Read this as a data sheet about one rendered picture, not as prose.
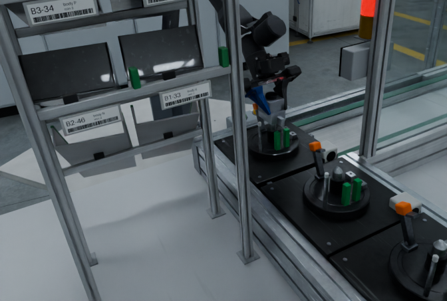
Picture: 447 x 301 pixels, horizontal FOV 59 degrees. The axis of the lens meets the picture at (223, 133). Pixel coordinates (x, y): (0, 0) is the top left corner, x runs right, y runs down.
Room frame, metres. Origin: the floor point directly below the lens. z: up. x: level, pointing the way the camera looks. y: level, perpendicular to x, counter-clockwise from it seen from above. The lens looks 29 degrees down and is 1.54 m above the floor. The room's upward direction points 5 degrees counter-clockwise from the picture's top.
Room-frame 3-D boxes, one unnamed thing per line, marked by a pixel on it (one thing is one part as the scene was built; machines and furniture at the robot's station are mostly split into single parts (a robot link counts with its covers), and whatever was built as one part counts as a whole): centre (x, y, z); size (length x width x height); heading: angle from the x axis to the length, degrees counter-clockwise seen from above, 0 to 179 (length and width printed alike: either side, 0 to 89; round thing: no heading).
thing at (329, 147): (0.86, -0.26, 0.97); 0.05 x 0.05 x 0.04; 24
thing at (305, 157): (0.91, -0.13, 0.96); 0.24 x 0.24 x 0.02; 24
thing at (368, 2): (0.88, -0.35, 1.33); 0.05 x 0.05 x 0.05
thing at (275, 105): (0.90, -0.13, 1.09); 0.08 x 0.04 x 0.07; 24
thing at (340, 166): (0.68, -0.23, 1.01); 0.24 x 0.24 x 0.13; 24
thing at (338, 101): (1.16, -0.32, 0.91); 0.89 x 0.06 x 0.11; 114
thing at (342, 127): (1.01, -0.41, 0.91); 0.84 x 0.28 x 0.10; 114
